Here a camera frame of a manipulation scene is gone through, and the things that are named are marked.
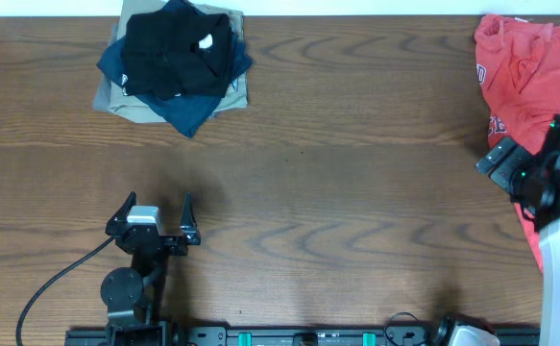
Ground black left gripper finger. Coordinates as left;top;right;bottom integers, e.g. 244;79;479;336
180;192;201;245
106;191;136;234

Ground black t-shirt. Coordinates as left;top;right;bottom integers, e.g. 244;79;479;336
121;7;232;101

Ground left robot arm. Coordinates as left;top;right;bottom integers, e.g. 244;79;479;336
100;192;202;331

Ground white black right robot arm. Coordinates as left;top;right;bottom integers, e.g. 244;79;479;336
432;137;560;346

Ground red t-shirt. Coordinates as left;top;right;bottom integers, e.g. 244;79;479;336
475;14;560;271

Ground folded khaki pants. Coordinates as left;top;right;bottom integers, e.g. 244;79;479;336
91;0;250;124

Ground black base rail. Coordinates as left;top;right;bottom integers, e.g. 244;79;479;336
64;322;541;346

